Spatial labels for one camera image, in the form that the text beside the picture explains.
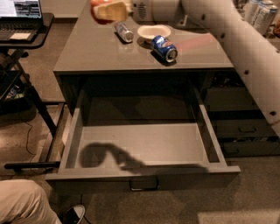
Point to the black laptop stand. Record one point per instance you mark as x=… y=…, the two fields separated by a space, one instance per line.
x=50 y=111

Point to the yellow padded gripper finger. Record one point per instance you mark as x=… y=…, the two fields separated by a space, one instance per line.
x=115 y=11

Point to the grey bottom right drawer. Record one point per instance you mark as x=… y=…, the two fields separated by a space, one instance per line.
x=250 y=149

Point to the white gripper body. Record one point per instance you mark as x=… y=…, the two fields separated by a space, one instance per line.
x=141 y=10

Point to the black white sneaker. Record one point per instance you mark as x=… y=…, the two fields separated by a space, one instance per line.
x=74 y=215

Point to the white paper bowl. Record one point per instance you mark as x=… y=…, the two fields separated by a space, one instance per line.
x=149 y=32

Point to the red apple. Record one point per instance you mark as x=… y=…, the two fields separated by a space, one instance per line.
x=93 y=5

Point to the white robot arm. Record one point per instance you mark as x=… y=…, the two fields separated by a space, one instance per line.
x=254 y=58

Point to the grey middle right drawer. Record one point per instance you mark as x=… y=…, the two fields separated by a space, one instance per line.
x=229 y=99

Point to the blue Pepsi can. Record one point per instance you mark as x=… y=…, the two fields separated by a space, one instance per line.
x=164 y=48

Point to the grey lower right drawer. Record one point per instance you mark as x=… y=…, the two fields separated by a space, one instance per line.
x=243 y=128

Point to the silver can lying down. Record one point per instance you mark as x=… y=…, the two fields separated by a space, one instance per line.
x=124 y=32

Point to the open laptop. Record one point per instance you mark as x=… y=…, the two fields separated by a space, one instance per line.
x=20 y=20

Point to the metal drawer handle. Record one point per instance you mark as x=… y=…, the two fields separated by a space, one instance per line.
x=143 y=184

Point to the grey cabinet desk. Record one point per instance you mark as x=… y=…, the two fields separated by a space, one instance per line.
x=93 y=50

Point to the white can back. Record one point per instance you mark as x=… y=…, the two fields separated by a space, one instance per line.
x=250 y=9

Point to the open grey top drawer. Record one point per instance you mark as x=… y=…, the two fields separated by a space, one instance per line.
x=106 y=158

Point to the person's leg beige trousers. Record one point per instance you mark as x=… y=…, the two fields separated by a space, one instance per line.
x=23 y=201

